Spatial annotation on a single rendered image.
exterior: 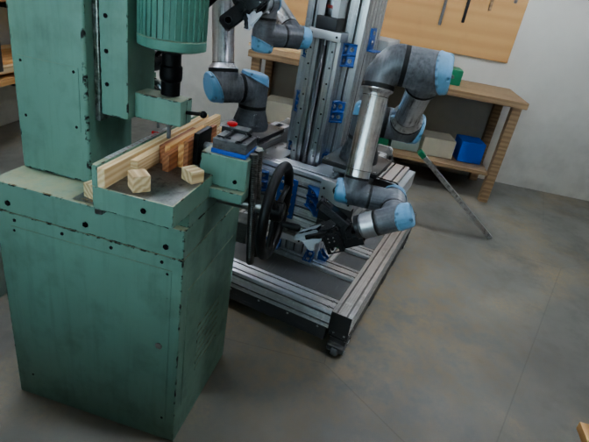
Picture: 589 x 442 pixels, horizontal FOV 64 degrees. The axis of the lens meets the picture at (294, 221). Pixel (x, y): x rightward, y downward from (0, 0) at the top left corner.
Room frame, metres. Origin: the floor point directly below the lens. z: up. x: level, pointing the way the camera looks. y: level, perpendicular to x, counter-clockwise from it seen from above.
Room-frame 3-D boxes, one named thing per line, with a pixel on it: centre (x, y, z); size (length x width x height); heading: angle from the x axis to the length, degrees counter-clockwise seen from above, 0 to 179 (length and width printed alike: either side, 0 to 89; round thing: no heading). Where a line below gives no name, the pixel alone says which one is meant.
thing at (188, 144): (1.29, 0.30, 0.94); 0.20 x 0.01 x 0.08; 170
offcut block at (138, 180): (1.02, 0.38, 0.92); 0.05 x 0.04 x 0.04; 38
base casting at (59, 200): (1.29, 0.51, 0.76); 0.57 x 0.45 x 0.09; 80
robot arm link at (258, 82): (1.96, 0.26, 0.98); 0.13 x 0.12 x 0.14; 126
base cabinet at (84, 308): (1.29, 0.51, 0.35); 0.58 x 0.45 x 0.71; 80
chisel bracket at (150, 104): (1.28, 0.41, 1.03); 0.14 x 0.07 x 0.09; 80
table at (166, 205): (1.26, 0.29, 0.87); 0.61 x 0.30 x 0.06; 170
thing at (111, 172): (1.29, 0.41, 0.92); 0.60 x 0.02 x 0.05; 170
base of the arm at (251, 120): (1.96, 0.26, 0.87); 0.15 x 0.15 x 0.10
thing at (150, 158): (1.37, 0.38, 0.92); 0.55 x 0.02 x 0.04; 170
